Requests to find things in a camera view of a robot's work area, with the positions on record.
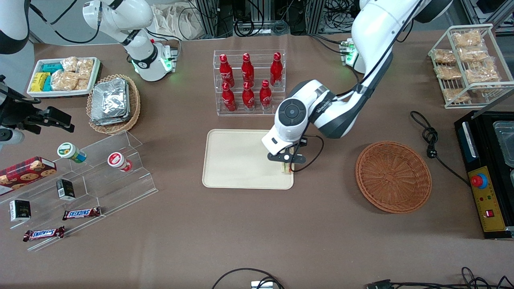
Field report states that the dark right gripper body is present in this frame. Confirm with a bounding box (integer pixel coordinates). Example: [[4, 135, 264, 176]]
[[0, 75, 41, 130]]

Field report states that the white rectangular snack tray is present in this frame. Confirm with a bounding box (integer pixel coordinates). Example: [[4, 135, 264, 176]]
[[27, 57, 101, 98]]

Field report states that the beige plastic tray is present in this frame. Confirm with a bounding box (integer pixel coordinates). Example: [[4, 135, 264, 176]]
[[202, 129, 294, 190]]

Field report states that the light wicker basket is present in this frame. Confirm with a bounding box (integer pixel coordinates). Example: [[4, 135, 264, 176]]
[[86, 74, 141, 135]]

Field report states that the brown wicker basket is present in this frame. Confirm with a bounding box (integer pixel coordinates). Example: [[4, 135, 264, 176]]
[[355, 140, 432, 214]]

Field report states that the green lid cup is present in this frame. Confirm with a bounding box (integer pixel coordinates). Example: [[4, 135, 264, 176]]
[[57, 142, 87, 164]]

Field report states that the clear acrylic bottle rack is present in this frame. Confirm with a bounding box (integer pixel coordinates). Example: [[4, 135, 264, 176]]
[[213, 49, 286, 117]]

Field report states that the yellow snack pack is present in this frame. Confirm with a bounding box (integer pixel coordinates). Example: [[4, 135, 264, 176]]
[[31, 72, 51, 92]]

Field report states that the red cola bottle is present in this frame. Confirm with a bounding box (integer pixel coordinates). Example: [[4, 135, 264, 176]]
[[270, 52, 284, 87], [242, 81, 256, 112], [219, 54, 235, 87], [241, 53, 255, 86], [259, 80, 273, 111], [222, 82, 237, 112]]

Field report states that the red tartan cookie box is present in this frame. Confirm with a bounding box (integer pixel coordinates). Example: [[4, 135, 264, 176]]
[[0, 156, 57, 197]]

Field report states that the silver foil pack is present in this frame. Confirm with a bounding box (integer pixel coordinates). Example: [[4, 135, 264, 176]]
[[91, 78, 129, 121], [91, 80, 131, 126]]

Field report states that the small black box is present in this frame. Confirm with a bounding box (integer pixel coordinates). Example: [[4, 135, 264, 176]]
[[56, 179, 76, 201], [9, 199, 32, 222]]

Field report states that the red lid cup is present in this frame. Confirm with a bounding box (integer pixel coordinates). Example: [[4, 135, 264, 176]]
[[107, 152, 133, 173]]

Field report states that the clear acrylic stepped stand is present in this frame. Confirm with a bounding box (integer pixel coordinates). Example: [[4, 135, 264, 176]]
[[0, 130, 158, 252]]

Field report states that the brown snickers bar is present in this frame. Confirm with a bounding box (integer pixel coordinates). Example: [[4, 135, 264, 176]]
[[23, 226, 65, 242], [62, 207, 102, 221]]

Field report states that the beige cloth bag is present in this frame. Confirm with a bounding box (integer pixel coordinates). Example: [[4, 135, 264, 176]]
[[152, 3, 202, 41]]

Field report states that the bagged fried snack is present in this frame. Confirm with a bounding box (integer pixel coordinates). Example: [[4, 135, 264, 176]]
[[465, 60, 501, 84], [433, 49, 457, 65], [452, 30, 483, 48], [435, 65, 463, 80], [443, 88, 471, 103], [458, 46, 489, 63]]

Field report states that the yellow control panel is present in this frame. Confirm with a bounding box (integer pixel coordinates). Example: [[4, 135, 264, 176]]
[[468, 166, 507, 233]]

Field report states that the black appliance housing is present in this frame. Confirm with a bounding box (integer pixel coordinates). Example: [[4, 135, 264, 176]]
[[454, 111, 514, 240]]

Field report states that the clear plastic container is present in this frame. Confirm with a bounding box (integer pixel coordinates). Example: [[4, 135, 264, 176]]
[[492, 120, 514, 168]]

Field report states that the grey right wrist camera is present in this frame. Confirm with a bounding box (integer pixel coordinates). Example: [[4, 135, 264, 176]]
[[0, 128, 25, 146]]

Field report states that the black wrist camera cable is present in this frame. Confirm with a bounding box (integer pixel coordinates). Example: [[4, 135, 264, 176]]
[[292, 134, 325, 173]]

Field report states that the black looped cable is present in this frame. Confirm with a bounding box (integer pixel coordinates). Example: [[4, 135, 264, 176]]
[[212, 268, 286, 289]]

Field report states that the black cable bundle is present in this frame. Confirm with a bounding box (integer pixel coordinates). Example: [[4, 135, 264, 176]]
[[232, 0, 290, 37]]

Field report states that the black power cable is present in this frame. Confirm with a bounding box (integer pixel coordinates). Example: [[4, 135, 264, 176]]
[[410, 110, 471, 187]]

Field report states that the aluminium frame rail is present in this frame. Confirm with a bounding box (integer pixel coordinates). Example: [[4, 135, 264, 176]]
[[193, 0, 226, 39]]

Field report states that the black cable with connector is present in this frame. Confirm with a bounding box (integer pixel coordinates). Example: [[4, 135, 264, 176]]
[[365, 267, 514, 289]]

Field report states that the white wire rack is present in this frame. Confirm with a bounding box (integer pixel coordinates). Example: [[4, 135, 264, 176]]
[[428, 24, 514, 110]]

